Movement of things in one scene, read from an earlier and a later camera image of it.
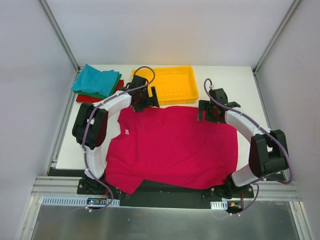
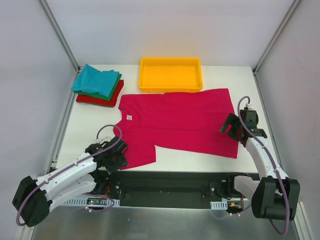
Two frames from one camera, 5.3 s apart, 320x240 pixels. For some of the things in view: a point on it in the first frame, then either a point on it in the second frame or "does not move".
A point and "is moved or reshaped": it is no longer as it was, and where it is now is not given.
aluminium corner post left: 46,12 does not move
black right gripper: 206,110 to 231,126
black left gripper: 146,101 to 117,155
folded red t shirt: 84,98 does not move
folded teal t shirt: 92,79 does not move
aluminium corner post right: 292,11 does not move
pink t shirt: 169,145 is moved or reshaped
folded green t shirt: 94,94 does not move
